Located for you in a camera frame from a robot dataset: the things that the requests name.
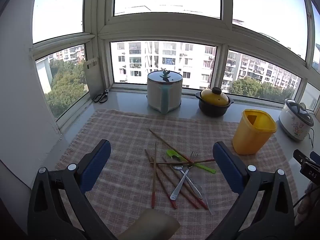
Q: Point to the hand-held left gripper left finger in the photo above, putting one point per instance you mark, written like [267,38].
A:
[96,165]

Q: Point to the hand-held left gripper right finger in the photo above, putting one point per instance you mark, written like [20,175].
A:
[227,167]

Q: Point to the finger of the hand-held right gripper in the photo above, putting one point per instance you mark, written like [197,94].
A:
[301,158]

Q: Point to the yellow plastic container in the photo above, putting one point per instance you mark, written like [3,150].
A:
[250,140]

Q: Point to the metal fork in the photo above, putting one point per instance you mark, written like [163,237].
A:
[175,193]

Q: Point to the person's right hand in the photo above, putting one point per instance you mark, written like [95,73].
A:
[303,206]

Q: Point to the white floral rice cooker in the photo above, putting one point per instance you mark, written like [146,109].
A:
[295,125]

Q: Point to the metal spoon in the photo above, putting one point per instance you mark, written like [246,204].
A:
[197,192]

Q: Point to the clear plastic utensil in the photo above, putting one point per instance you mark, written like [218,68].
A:
[207,202]

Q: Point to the pink checked woven cloth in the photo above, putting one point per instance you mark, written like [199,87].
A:
[125,135]

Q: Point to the green plastic spoon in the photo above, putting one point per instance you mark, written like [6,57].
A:
[172,153]

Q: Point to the black clay pot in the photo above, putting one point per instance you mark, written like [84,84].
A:
[215,110]

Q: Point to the yellow clay pot lid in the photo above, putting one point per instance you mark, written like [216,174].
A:
[215,98]

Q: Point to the tan rounded object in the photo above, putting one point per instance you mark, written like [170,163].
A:
[150,225]

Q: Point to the green trees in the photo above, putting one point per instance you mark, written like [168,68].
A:
[65,87]

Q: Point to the white cutting board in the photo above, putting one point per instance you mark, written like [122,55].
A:
[93,77]

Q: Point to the white teal electric cooker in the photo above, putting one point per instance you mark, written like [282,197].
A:
[155,95]

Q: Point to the glass cooker lid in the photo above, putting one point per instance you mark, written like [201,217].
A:
[155,76]

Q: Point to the apartment buildings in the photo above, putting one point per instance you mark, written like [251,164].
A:
[150,55]

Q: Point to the white window frame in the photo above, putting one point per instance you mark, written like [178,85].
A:
[162,27]

